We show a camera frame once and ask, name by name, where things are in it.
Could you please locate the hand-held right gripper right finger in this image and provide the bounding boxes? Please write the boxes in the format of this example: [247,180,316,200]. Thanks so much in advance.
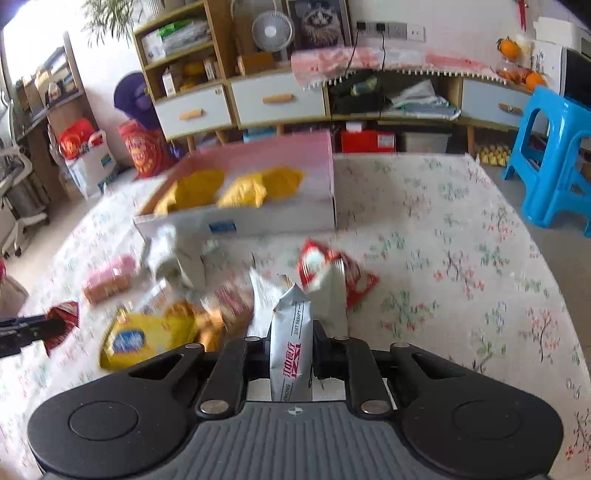
[314,318,462,415]

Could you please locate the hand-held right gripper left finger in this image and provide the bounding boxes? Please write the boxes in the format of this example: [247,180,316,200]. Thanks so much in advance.
[128,336,273,418]

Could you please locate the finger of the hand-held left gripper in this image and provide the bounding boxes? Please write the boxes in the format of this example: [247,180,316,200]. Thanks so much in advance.
[0,314,66,358]

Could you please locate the white silver snack packet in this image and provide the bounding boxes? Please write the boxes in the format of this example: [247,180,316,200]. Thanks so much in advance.
[269,284,317,402]

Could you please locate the small red snack packet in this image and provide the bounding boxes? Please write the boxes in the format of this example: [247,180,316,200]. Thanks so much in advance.
[44,301,81,357]

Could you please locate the pink snack packet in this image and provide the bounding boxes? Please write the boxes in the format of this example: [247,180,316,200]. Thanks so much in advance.
[82,255,140,306]

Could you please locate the yellow snack packet blue label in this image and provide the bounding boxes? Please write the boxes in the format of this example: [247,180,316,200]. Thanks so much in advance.
[100,308,200,372]

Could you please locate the white green snack packet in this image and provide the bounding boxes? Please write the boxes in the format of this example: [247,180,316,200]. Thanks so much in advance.
[147,225,209,289]

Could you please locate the cardboard box pink inside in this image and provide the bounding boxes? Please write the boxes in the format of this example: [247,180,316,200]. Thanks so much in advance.
[133,130,337,238]

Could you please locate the biscuit packet pink label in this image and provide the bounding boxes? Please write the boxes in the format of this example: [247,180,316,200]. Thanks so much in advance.
[203,279,256,334]

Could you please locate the pale snack packet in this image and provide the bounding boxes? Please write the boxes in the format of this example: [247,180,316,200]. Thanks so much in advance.
[140,277,178,319]

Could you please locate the grey office chair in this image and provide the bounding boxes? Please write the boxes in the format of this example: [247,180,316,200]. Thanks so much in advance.
[0,99,52,259]

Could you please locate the floral blanket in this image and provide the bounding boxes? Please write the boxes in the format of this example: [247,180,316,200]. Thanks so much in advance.
[0,154,591,480]

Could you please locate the white shopping bag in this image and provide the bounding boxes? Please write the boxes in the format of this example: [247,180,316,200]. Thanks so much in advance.
[65,130,121,200]

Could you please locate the red gift bag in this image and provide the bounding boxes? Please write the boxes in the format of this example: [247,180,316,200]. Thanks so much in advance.
[59,119,100,161]

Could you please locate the red box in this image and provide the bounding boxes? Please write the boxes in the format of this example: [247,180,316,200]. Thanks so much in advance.
[341,129,398,154]

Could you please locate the red printed bag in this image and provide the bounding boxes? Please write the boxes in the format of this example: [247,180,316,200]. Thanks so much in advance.
[117,121,179,182]

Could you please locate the light blue box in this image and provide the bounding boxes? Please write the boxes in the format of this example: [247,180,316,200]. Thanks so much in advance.
[242,128,283,145]

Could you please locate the wooden desk with shelves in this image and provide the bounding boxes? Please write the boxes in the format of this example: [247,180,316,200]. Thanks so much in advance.
[14,32,101,200]

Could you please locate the clear plastic storage box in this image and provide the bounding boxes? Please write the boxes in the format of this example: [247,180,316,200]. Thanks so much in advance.
[399,131,452,154]

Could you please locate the black bag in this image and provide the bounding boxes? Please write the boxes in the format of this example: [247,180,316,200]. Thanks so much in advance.
[330,76,393,117]

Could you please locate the purple hat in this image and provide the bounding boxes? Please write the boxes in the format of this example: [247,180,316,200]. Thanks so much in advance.
[113,71,158,131]

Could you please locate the pile of yellow fruits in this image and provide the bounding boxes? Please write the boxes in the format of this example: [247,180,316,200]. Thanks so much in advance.
[475,144,512,168]

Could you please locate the low wooden cabinet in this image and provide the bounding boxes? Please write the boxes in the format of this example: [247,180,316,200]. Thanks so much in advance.
[228,69,539,155]

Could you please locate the folded pale clothes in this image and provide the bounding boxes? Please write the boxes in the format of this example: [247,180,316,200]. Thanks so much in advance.
[385,80,462,122]

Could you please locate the yellow shelf item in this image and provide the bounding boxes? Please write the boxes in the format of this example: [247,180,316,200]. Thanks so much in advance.
[182,62,207,92]

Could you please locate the pink fringed cloth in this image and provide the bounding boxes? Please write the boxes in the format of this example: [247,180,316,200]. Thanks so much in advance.
[291,45,509,89]

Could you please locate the tall wooden shelf unit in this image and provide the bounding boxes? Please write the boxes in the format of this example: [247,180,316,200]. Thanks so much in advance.
[133,0,238,141]

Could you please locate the white desk fan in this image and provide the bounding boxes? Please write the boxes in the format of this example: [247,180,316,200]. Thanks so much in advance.
[252,10,296,64]

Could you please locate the stack of papers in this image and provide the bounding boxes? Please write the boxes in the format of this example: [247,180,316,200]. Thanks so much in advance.
[159,21,214,57]

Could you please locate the framed cat picture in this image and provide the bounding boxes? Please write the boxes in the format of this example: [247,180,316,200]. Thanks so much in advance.
[286,0,352,51]

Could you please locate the blue plastic stool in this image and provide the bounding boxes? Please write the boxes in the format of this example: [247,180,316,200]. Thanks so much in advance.
[502,85,591,238]

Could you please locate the green potted plant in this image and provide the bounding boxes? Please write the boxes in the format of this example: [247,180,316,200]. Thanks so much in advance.
[83,0,154,37]

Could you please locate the jar of small oranges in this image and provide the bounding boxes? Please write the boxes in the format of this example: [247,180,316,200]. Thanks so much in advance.
[498,58,528,85]

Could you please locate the white microwave oven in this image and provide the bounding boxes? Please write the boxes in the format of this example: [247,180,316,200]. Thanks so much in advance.
[531,39,591,112]

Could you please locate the white drawer wooden handle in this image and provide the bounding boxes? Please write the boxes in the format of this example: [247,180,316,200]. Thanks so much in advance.
[461,78,536,128]
[154,84,233,139]
[230,74,328,128]

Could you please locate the black cable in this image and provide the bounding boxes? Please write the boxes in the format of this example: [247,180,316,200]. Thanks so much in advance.
[341,28,366,86]

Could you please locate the wall socket row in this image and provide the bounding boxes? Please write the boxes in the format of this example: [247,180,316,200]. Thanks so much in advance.
[355,21,426,43]

